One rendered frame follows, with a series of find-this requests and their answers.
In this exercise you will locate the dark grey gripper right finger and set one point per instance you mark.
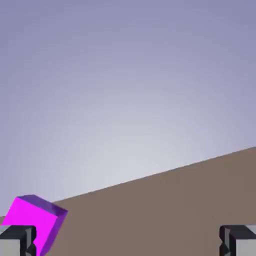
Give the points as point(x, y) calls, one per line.
point(240, 240)

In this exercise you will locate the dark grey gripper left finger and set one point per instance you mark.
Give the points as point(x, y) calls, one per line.
point(14, 240)

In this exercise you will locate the large magenta box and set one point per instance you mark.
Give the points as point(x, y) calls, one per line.
point(30, 214)

